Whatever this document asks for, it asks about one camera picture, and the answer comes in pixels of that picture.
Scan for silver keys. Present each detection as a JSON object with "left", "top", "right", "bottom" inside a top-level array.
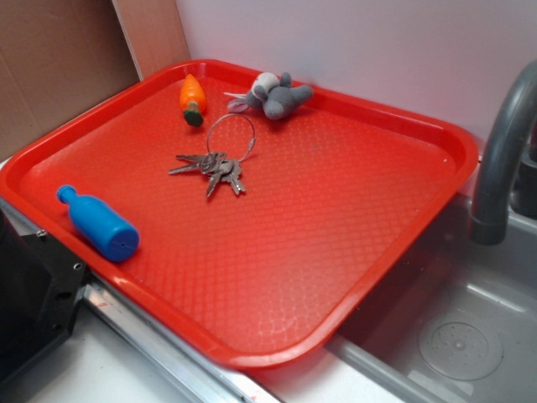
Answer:
[{"left": 167, "top": 113, "right": 257, "bottom": 198}]

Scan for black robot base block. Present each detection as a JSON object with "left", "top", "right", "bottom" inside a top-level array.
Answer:
[{"left": 1, "top": 214, "right": 88, "bottom": 385}]

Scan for red plastic tray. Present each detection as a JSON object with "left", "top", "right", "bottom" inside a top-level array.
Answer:
[{"left": 1, "top": 60, "right": 478, "bottom": 369}]

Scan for grey plush mouse toy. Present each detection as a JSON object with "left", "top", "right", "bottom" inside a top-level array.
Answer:
[{"left": 225, "top": 72, "right": 314, "bottom": 121}]

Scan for orange toy carrot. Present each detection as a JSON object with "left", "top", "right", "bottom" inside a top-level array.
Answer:
[{"left": 180, "top": 74, "right": 206, "bottom": 128}]

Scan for blue toy bottle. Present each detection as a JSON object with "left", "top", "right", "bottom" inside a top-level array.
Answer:
[{"left": 56, "top": 185, "right": 140, "bottom": 262}]

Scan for grey toy faucet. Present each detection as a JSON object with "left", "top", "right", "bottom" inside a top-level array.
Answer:
[{"left": 468, "top": 61, "right": 536, "bottom": 245}]

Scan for grey toy sink basin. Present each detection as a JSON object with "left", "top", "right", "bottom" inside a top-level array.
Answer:
[{"left": 327, "top": 196, "right": 536, "bottom": 402}]

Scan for brown cardboard panel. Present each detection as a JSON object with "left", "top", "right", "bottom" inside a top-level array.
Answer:
[{"left": 1, "top": 1, "right": 190, "bottom": 160}]

